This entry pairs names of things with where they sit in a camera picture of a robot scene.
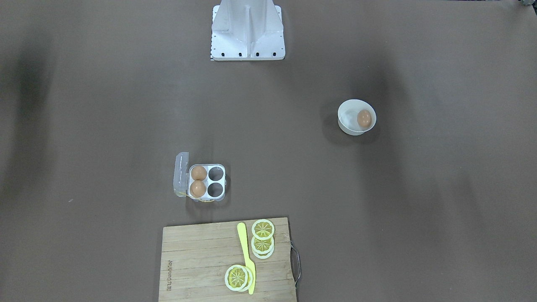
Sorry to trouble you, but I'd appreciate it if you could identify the brown egg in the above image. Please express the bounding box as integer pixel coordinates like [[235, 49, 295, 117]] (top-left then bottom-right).
[[190, 180, 207, 198], [190, 165, 208, 181], [357, 109, 372, 129]]

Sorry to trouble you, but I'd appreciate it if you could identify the clear plastic egg box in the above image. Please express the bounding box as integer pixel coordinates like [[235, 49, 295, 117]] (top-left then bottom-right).
[[172, 152, 227, 203]]

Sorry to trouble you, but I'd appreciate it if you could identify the brown egg in box front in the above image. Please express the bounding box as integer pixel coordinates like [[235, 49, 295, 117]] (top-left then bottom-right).
[[190, 180, 207, 198]]

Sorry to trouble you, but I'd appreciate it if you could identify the lemon slice top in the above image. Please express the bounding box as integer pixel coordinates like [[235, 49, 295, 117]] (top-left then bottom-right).
[[251, 219, 276, 240]]

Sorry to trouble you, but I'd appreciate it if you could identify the white ceramic bowl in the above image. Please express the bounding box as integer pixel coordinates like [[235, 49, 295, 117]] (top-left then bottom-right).
[[337, 99, 377, 136]]

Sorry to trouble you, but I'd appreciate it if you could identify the lemon slice middle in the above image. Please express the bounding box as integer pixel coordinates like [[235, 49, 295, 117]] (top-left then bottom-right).
[[251, 237, 275, 259]]

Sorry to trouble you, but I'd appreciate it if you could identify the bamboo cutting board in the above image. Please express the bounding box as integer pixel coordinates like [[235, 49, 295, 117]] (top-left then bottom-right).
[[159, 217, 298, 302]]

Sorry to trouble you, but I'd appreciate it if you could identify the yellow plastic knife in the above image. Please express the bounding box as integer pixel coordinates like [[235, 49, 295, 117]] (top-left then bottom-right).
[[237, 222, 256, 295]]

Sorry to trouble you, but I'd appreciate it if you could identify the lemon slice under front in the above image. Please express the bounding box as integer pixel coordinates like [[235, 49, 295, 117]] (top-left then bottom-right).
[[241, 266, 254, 291]]

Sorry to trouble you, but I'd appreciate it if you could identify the lemon slice single front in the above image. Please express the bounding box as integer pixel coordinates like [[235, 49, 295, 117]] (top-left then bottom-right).
[[224, 264, 248, 292]]

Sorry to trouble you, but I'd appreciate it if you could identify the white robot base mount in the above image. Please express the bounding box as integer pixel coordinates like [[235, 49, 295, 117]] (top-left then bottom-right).
[[210, 0, 286, 61]]

